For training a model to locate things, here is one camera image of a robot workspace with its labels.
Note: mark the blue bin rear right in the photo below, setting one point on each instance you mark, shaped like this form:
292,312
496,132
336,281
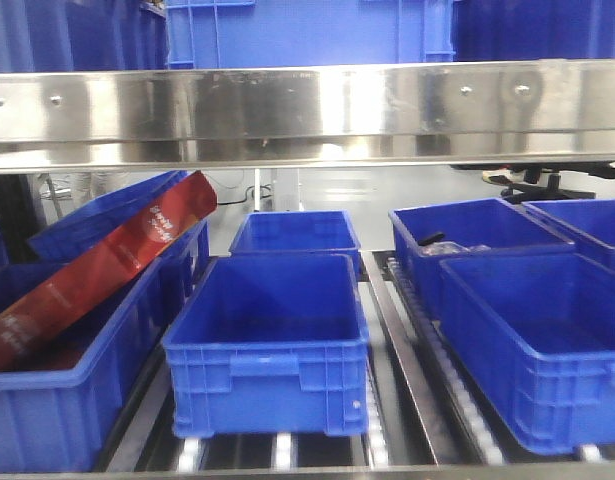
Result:
493,222

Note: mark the blue bin front right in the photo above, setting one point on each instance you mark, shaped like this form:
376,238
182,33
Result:
537,335

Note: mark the black office chair base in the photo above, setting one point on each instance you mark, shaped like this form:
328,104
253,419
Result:
528,182

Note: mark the stainless steel shelf beam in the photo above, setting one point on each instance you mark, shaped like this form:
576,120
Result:
544,111

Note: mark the red snack bag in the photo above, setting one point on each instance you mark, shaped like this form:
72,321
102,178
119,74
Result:
81,285

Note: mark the clear plastic bag items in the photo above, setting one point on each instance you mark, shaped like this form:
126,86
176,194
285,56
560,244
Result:
436,244

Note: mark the steel roller rail divider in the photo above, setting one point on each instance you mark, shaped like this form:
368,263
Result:
451,425

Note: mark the large blue crate upper shelf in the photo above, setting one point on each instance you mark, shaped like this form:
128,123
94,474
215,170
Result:
265,34

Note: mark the tilted blue bin rear left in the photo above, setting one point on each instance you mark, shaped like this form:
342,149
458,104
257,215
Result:
78,231

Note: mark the blue bin front centre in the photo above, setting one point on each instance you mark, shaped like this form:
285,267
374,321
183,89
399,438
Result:
270,344

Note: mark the blue bin rear centre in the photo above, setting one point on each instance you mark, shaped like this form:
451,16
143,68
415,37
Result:
288,232

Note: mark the blue bin front left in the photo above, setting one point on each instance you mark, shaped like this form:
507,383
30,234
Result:
57,417

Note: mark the blue bin far right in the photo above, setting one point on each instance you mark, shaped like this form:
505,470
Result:
589,223

